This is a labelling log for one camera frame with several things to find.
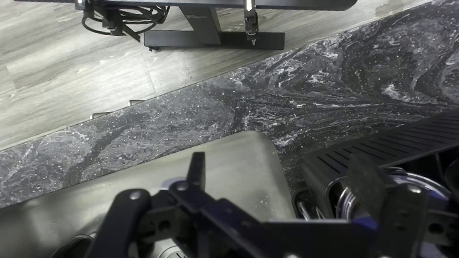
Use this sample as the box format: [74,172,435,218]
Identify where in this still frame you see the black dish rack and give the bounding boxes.
[298,106,459,258]

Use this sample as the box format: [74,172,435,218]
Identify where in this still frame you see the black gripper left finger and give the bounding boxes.
[167,150,226,226]

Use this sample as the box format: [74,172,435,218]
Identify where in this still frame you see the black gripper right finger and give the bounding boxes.
[345,155,428,258]

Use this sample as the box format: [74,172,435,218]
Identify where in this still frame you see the black stand base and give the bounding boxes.
[141,0,286,51]

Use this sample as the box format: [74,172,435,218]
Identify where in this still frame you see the black coiled cables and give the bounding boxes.
[78,0,169,37]

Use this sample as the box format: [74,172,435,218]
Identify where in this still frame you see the stainless steel sink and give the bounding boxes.
[0,130,295,258]

